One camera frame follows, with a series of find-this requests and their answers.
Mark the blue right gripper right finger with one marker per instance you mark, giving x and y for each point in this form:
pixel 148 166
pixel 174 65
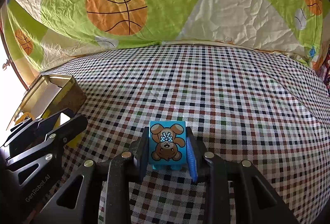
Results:
pixel 210 169

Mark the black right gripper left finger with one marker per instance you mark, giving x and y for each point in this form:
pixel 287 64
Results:
pixel 128 167

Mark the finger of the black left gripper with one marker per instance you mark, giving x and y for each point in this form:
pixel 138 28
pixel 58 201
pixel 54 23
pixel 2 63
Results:
pixel 69 130
pixel 54 116

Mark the blue bear toy brick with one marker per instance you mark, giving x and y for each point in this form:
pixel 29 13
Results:
pixel 167 145

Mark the white paper tray liner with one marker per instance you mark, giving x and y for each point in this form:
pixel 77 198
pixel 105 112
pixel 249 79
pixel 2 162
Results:
pixel 45 100

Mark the gold metal tin tray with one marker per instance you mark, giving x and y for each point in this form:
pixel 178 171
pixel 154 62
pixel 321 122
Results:
pixel 74 99

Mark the checkered tablecloth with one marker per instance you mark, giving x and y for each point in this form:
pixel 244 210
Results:
pixel 242 104

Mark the brown wooden door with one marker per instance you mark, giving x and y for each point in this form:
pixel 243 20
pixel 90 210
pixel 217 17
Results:
pixel 10 61

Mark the basketball pattern bed sheet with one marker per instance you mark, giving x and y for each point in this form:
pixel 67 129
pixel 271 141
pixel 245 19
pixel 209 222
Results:
pixel 42 34

